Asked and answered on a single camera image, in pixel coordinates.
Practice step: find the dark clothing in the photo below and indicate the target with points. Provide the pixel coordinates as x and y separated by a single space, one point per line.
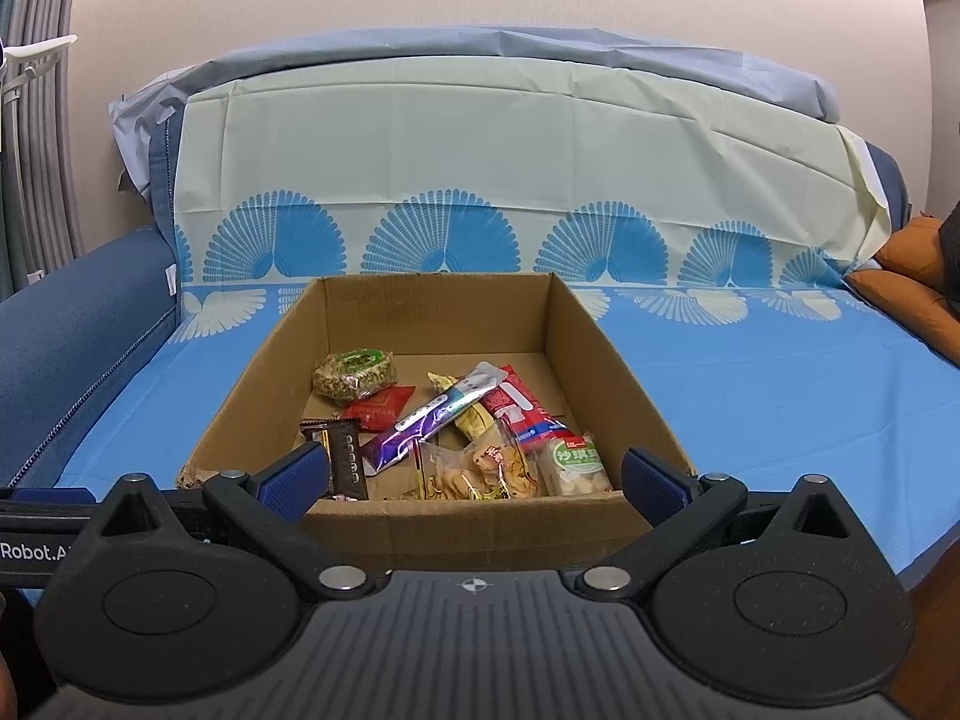
952 240

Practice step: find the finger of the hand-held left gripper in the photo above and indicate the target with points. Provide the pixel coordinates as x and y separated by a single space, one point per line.
52 496

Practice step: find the dark brown chocolate bar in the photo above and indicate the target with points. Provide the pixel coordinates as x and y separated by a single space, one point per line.
345 457

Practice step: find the green label nut cluster packet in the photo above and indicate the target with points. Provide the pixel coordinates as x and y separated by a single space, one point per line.
352 375

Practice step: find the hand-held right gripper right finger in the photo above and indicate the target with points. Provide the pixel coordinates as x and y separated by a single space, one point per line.
654 486

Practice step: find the yellow snack packet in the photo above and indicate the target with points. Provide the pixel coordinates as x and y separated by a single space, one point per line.
476 420

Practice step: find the red and white snack packet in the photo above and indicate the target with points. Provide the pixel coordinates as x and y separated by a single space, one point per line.
525 412

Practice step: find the white rice cracker packet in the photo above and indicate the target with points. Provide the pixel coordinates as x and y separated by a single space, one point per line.
574 469

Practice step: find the orange cushion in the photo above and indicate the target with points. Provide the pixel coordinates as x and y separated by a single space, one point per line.
911 244
915 315

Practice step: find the small red snack packet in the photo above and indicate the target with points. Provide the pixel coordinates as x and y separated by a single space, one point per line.
379 409

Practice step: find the brown cardboard box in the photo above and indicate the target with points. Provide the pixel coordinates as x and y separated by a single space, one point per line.
465 525

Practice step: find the grey curtain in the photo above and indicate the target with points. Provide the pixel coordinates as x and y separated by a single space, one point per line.
45 165

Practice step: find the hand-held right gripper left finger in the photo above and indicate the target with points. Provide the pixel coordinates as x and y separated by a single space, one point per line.
292 484

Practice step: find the light blue sheet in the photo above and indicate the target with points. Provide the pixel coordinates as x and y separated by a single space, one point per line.
525 45

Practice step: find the clear packet of yellow crackers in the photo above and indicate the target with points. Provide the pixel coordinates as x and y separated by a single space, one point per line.
480 469

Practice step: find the purple snack packet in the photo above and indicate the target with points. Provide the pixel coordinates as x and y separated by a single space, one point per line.
420 424

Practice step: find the cream and blue printed cloth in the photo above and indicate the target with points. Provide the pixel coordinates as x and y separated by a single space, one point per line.
525 150

